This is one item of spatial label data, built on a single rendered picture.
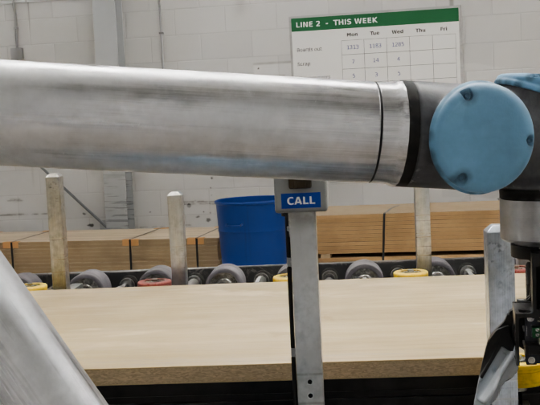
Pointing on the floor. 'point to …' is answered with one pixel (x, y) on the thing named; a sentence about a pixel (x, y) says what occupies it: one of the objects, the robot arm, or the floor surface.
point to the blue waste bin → (251, 231)
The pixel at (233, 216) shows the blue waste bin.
